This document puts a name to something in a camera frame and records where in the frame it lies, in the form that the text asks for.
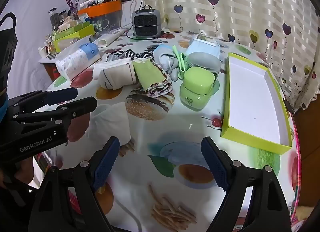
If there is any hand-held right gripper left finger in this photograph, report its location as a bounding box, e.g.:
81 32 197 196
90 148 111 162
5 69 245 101
29 135 121 232

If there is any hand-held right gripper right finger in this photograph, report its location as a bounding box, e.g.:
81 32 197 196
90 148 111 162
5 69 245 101
201 136 292 232

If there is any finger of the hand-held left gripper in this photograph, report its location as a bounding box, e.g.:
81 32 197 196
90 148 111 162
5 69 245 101
7 87 78 115
11 97 97 129

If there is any beige striped towel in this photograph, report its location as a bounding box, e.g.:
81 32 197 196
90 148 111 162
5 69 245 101
99 60 138 90

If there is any black white striped cloth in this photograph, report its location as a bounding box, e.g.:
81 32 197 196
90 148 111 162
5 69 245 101
106 48 155 63

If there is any lime green shallow box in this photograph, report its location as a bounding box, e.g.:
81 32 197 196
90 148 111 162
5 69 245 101
220 52 293 155

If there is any green cloth with zebra trim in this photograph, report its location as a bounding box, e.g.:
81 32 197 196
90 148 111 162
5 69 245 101
132 58 173 97

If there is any grey sock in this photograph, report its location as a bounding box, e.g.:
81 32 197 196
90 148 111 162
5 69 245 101
159 54 187 81

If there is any blue face mask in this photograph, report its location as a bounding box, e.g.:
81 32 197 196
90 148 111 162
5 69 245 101
153 45 175 58

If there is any light green cloth strip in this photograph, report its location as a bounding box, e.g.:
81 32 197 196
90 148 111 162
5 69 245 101
172 45 188 73

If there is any person's left hand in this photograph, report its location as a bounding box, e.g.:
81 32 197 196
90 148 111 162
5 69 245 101
15 157 34 190

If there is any white tissue pack blue label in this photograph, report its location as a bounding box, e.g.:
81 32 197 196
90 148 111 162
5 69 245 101
55 42 102 81

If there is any food print tablecloth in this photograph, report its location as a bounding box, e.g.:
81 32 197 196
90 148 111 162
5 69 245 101
32 30 300 232

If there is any lime green gift box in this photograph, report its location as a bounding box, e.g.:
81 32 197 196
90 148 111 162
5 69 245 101
52 22 90 39
52 25 96 52

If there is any white rolled paper tube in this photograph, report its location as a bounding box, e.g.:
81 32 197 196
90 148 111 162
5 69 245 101
97 28 129 47

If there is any green cosmetic jar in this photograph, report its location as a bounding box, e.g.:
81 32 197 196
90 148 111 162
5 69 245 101
179 67 216 112

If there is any dark clear storage box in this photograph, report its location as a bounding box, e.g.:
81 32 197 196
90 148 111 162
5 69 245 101
89 13 123 32

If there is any orange storage box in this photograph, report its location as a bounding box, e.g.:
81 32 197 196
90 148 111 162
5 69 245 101
77 0 122 19

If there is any black clip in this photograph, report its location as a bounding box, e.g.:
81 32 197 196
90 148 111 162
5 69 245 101
282 98 294 113

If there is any brown wooden cabinet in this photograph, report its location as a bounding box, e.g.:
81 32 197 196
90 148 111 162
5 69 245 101
292 92 320 207

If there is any yellow pink printed fabric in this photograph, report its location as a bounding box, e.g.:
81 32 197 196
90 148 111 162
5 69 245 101
291 206 315 232

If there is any grey lidded round jar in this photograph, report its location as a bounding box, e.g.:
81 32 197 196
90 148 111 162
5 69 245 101
187 52 222 73

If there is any grey space heater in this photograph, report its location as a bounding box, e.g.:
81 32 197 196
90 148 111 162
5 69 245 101
131 5 164 39

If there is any light blue wet wipes pack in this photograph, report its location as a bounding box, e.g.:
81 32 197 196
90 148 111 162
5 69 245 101
186 34 221 58

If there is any heart print striped curtain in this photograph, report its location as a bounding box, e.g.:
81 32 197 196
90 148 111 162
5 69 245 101
140 0 320 112

